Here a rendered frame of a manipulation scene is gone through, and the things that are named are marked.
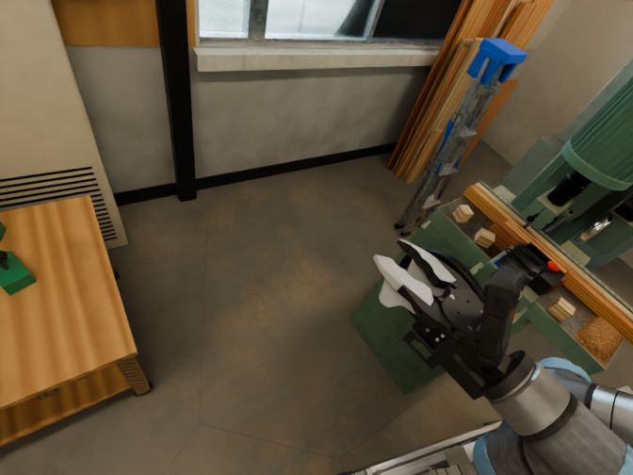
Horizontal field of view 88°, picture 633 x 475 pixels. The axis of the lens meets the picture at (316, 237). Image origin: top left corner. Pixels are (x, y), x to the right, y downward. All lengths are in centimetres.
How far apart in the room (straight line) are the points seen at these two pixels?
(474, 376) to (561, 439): 10
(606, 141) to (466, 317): 68
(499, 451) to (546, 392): 13
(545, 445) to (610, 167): 72
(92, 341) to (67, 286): 21
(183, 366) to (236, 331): 27
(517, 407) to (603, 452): 8
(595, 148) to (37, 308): 152
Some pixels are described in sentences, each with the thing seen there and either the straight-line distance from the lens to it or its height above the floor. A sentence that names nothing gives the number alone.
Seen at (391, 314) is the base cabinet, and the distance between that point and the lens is 152.
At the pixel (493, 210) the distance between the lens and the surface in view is 124.
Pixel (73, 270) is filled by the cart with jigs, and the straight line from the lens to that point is 129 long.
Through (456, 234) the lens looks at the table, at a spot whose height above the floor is 88.
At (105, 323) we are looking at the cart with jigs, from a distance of 117.
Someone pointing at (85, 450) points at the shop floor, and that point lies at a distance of 164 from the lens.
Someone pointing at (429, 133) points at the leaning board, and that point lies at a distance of 257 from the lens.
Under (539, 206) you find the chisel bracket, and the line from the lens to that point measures 113.
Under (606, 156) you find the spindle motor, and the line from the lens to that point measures 102.
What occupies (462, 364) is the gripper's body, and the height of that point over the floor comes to 120.
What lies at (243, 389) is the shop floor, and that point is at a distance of 161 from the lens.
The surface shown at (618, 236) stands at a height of 104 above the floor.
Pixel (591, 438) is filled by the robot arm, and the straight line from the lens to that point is 48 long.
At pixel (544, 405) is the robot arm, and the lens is 46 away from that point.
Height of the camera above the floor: 156
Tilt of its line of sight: 49 degrees down
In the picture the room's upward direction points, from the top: 21 degrees clockwise
